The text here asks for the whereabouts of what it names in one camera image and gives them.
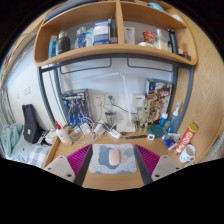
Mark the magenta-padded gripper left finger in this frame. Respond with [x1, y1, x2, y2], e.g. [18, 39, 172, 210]
[44, 144, 94, 187]

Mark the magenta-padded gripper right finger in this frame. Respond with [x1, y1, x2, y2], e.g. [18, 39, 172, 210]
[133, 143, 183, 187]

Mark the grey cloud-print mouse pad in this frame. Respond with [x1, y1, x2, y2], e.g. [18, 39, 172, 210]
[87, 143, 138, 175]

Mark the plaid pillow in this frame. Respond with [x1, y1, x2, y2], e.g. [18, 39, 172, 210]
[27, 143, 52, 169]

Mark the blue snack package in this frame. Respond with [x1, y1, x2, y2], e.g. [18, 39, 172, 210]
[162, 133, 178, 151]

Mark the white mug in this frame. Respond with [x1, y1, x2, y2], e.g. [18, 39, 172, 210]
[178, 143, 197, 164]

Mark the white bottle with red cap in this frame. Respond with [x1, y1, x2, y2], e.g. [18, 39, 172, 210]
[54, 120, 74, 147]

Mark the red chip can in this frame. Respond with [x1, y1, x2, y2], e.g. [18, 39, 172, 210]
[174, 122, 199, 155]

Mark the teal round disc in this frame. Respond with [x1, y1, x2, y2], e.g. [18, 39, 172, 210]
[147, 123, 165, 139]

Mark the black slim bar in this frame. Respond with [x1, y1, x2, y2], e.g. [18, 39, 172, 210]
[124, 134, 148, 141]

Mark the white charger block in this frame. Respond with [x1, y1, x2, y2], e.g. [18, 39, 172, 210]
[79, 122, 93, 136]

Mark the blue spray bottle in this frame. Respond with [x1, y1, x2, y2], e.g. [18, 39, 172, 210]
[167, 101, 182, 134]

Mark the small blue bottle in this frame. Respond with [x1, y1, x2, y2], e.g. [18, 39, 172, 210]
[159, 111, 169, 128]

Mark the black backpack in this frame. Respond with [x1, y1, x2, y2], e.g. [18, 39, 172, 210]
[21, 103, 44, 145]

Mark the teal blanket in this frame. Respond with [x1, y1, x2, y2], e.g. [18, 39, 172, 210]
[0, 122, 25, 158]

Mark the white power strip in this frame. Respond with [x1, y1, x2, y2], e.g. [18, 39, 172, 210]
[105, 127, 123, 140]

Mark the blue robot figure box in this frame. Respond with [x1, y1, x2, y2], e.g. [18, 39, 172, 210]
[61, 88, 93, 128]

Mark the colourful figure box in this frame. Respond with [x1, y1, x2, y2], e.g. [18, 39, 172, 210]
[141, 77, 174, 129]

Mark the clear glass jar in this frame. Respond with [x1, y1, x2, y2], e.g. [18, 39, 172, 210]
[104, 109, 118, 127]

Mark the white desk lamp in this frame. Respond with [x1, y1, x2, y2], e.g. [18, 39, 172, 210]
[115, 71, 138, 133]

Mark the wooden shelf unit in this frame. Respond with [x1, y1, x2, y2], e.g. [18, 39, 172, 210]
[32, 0, 199, 67]

